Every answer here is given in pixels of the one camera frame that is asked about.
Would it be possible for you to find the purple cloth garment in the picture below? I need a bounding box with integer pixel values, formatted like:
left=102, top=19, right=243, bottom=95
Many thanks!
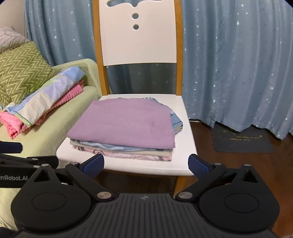
left=67, top=98, right=176, bottom=150

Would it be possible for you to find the pink folded blanket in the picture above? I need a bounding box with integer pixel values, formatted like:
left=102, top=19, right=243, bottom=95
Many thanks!
left=1, top=76, right=84, bottom=139

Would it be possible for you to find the light green sofa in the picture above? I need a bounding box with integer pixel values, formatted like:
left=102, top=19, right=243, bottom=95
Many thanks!
left=0, top=58, right=103, bottom=229

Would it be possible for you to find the patchwork folded blanket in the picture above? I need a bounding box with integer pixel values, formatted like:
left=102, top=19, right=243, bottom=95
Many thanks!
left=3, top=66, right=85, bottom=127

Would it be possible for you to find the pink patterned folded garment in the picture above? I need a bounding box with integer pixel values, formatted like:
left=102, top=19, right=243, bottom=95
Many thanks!
left=70, top=140, right=172, bottom=161

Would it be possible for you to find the dark door mat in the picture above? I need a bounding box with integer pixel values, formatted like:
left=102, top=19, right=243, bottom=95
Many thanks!
left=211, top=123, right=274, bottom=153

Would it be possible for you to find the blue patterned folded garment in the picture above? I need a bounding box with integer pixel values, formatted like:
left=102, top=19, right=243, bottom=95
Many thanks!
left=69, top=97, right=184, bottom=153

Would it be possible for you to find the green zigzag pillow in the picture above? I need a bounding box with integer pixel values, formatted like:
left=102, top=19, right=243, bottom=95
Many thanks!
left=1, top=41, right=56, bottom=108

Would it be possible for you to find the grey white pillow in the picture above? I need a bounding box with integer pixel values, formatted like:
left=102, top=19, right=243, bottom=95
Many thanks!
left=0, top=26, right=28, bottom=53

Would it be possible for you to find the blue star curtain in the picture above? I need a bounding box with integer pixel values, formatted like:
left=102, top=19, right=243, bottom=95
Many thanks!
left=24, top=1, right=292, bottom=139

